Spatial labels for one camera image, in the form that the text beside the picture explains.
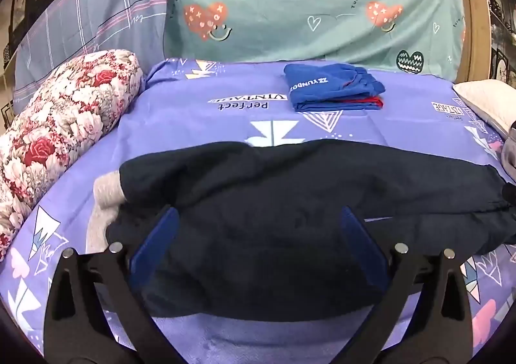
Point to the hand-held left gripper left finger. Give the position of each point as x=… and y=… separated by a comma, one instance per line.
x=155, y=245

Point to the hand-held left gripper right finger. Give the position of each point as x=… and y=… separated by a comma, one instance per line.
x=363, y=247

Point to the dark navy pants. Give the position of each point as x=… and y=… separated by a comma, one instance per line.
x=262, y=202

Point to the folded blue pants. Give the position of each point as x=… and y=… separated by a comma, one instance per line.
x=322, y=85

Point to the white pillow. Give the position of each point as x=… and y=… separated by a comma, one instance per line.
x=487, y=100

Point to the grey cloth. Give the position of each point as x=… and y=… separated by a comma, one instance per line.
x=107, y=190

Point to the purple printed bedsheet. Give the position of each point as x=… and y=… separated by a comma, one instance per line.
x=201, y=114

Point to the rolled floral quilt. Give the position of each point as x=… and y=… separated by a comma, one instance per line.
x=60, y=126

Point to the wooden bed frame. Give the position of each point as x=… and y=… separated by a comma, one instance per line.
x=477, y=25

